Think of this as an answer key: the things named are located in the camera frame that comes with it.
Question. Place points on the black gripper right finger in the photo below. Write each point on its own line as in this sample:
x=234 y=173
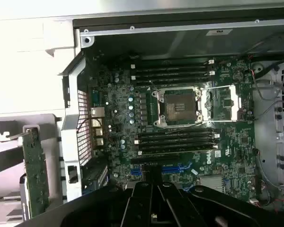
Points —
x=203 y=208

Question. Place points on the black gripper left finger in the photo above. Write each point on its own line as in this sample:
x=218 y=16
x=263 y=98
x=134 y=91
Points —
x=109 y=208

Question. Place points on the grey chipset heatsink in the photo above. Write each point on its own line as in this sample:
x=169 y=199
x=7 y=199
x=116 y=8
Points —
x=210 y=183

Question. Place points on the black expansion slot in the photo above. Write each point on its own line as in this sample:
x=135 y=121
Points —
x=156 y=160

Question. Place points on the green motherboard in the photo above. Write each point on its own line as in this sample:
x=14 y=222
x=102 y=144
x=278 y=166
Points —
x=236 y=142

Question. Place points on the metal rear port stack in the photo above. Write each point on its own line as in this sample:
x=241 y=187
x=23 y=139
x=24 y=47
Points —
x=97 y=123

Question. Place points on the round blue-top capacitor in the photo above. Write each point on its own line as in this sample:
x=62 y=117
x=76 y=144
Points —
x=131 y=115
x=131 y=121
x=131 y=98
x=130 y=107

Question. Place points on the thin metal locking lever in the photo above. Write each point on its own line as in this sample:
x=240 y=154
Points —
x=155 y=86
x=227 y=121

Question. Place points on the metal drive cage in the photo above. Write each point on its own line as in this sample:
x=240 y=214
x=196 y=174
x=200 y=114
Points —
x=267 y=132

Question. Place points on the CPU socket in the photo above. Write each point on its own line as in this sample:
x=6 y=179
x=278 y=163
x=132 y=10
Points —
x=177 y=106

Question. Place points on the metal socket cover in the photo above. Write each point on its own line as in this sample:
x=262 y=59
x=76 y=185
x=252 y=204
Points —
x=236 y=101

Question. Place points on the black and grey PC case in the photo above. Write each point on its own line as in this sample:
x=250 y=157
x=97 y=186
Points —
x=156 y=45

